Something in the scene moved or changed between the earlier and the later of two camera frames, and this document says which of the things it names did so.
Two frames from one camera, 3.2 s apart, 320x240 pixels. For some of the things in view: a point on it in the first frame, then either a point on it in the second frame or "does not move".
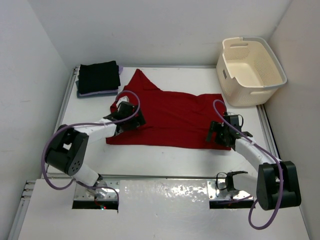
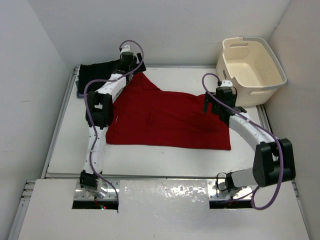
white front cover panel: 151,209 does not move
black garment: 98,77 does not move
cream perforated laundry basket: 249,71 does not move
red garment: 172,119 does not move
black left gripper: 137,121 -> 140,68
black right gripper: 216,127 -> 210,97
